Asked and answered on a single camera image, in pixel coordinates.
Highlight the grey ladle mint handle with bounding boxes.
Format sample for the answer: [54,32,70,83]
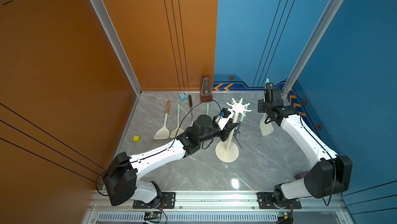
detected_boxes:
[233,114,245,149]

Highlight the cream turner mint handle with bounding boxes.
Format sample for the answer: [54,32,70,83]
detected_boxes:
[260,91,274,136]

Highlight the dark metal trowel spatula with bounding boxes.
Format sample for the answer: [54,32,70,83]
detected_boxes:
[188,95,194,126]

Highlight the cream spatula mint handle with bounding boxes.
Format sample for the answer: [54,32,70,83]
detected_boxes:
[169,103,185,139]

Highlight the cream spatula wooden handle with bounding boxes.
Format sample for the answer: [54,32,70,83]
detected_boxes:
[153,100,172,140]

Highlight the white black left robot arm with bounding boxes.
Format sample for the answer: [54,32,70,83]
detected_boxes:
[102,108,238,208]

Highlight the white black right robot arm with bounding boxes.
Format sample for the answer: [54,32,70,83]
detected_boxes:
[258,100,353,208]

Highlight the cream utensil rack stand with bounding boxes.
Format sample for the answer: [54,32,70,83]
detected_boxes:
[215,98,251,163]

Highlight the dark red metronome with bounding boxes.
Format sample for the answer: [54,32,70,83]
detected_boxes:
[200,77,213,103]

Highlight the small blue toy cube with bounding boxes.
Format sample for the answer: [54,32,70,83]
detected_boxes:
[178,93,188,102]

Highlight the purple block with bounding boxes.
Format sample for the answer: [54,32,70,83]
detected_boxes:
[294,171,309,180]

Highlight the small yellow cube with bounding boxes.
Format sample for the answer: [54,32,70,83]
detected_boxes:
[133,136,141,143]

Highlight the right green circuit board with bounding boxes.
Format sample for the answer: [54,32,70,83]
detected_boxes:
[276,212,294,224]

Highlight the green circuit board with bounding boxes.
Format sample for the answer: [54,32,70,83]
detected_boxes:
[143,211,162,224]
[276,212,294,224]

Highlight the left green circuit board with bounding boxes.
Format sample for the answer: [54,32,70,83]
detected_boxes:
[143,211,162,224]

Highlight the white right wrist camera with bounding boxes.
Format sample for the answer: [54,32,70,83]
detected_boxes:
[264,82,283,104]

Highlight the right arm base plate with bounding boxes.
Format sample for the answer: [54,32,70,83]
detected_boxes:
[256,192,302,210]

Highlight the aluminium rail frame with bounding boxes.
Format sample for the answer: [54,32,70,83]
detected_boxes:
[83,190,354,224]

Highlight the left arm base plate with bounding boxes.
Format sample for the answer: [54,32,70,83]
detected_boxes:
[133,192,176,210]

